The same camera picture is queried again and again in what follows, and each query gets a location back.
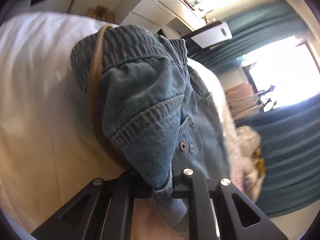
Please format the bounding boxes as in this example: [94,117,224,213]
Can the grey denim jeans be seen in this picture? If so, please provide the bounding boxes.
[71,24,230,234]

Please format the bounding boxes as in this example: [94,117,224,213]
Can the cream puffer jacket pile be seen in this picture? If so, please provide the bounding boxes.
[237,126,266,203]

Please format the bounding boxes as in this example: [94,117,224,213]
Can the mustard yellow garment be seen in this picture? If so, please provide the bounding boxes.
[252,147,265,177]

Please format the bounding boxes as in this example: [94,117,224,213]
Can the pink cream bed duvet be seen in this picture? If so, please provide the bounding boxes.
[0,11,245,240]

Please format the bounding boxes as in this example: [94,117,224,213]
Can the teal right curtain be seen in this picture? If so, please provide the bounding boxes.
[235,95,319,218]

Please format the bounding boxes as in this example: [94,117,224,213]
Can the teal curtain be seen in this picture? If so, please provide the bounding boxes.
[235,95,319,218]
[186,0,309,75]

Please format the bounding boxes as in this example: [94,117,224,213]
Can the garment steamer stand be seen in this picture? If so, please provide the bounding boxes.
[227,85,277,116]

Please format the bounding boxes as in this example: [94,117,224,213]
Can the window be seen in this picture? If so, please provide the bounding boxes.
[241,36,319,111]

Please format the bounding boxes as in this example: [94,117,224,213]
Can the white black chair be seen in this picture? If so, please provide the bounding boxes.
[156,20,233,51]

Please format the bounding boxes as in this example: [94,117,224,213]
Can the teal left curtain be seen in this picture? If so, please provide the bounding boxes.
[186,0,309,75]

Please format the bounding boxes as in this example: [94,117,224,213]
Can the white desk with drawers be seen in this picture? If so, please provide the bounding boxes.
[115,0,206,37]

